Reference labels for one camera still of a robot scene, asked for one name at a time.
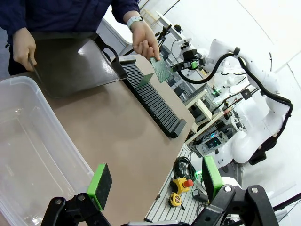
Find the black serving tray with handles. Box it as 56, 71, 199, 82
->
28, 32, 129, 99

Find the black camera tripod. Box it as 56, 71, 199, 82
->
154, 24, 173, 44

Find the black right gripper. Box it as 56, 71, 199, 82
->
170, 48, 207, 73

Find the black power adapter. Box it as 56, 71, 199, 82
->
192, 189, 209, 202

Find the clear plastic storage box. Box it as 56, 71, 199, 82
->
0, 76, 95, 226

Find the person in purple jacket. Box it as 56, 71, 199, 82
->
0, 0, 141, 76

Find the yellow emergency stop button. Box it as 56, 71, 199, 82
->
173, 178, 194, 195

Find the black cable on robot arm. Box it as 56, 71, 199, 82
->
177, 47, 293, 132

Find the small dark green PCB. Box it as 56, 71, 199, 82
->
137, 73, 155, 88

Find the yellow tape measure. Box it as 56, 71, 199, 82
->
168, 192, 185, 210

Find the aluminium profile platform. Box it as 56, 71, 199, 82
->
143, 143, 214, 225

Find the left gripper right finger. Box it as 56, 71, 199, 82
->
192, 155, 279, 226

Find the coiled black cable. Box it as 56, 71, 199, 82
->
173, 156, 197, 182

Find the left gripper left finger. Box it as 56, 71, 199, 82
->
41, 163, 113, 226

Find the person's left forearm purple sleeve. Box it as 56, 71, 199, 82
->
110, 0, 142, 24

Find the electronics control rack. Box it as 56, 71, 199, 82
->
185, 82, 247, 156

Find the person's left hand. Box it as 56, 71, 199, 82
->
132, 20, 161, 62

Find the person's right forearm purple sleeve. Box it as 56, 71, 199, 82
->
0, 4, 31, 38

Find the black slotted PCB rack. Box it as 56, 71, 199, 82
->
112, 56, 188, 139

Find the large green perforated PCB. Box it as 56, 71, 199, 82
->
150, 56, 170, 83

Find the person's right hand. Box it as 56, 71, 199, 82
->
13, 27, 38, 72

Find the white wristband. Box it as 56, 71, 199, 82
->
126, 16, 144, 30

